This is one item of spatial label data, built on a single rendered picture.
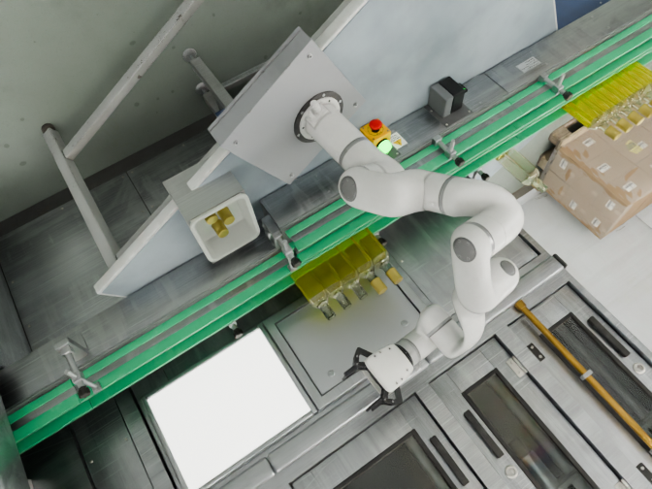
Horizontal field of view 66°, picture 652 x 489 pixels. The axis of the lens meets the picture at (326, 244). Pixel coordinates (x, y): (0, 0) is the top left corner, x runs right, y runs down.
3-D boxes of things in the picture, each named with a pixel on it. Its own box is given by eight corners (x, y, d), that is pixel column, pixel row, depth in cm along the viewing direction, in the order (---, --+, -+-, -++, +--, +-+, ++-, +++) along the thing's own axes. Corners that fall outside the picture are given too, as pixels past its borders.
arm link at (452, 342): (451, 289, 113) (410, 327, 130) (492, 335, 110) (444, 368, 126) (473, 273, 118) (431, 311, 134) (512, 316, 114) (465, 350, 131)
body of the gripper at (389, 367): (411, 375, 131) (381, 401, 126) (386, 344, 134) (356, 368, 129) (423, 366, 125) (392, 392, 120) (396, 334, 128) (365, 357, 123)
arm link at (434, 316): (465, 324, 126) (440, 295, 128) (438, 347, 120) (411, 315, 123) (439, 345, 138) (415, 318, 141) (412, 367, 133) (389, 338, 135)
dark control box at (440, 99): (426, 103, 168) (442, 118, 165) (429, 85, 161) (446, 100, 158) (445, 92, 170) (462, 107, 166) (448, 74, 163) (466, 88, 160)
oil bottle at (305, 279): (279, 262, 164) (315, 313, 154) (277, 254, 159) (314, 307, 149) (295, 253, 165) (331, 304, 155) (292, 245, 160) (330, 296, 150)
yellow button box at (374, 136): (358, 142, 162) (373, 156, 159) (358, 125, 156) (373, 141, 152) (376, 132, 164) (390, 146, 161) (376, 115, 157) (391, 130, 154)
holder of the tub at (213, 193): (203, 250, 157) (214, 269, 154) (174, 201, 134) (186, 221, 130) (250, 223, 161) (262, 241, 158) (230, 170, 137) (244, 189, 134)
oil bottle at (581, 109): (548, 99, 190) (608, 146, 177) (554, 87, 185) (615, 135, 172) (560, 92, 191) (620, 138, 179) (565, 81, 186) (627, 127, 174)
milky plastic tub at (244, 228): (198, 244, 153) (211, 265, 149) (174, 202, 133) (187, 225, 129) (247, 215, 156) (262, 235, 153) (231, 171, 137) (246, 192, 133)
